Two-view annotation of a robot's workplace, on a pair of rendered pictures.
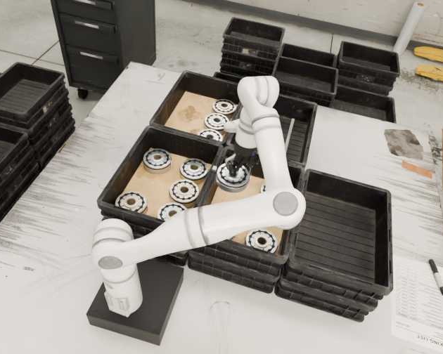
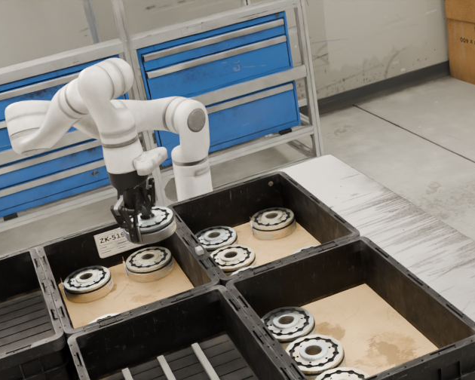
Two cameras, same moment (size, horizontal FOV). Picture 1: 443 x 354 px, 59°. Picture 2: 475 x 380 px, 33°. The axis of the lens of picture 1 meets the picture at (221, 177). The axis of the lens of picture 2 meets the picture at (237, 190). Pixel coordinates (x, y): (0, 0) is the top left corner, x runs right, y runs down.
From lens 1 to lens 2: 2.29 m
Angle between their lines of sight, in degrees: 104
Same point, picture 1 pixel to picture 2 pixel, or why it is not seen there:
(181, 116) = (394, 338)
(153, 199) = (264, 246)
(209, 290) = not seen: hidden behind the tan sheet
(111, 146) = (468, 311)
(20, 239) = (372, 209)
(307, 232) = (32, 338)
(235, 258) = (108, 259)
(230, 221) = not seen: hidden behind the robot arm
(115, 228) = (180, 102)
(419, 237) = not seen: outside the picture
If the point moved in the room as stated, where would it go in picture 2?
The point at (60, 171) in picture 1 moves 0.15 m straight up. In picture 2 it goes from (459, 253) to (456, 197)
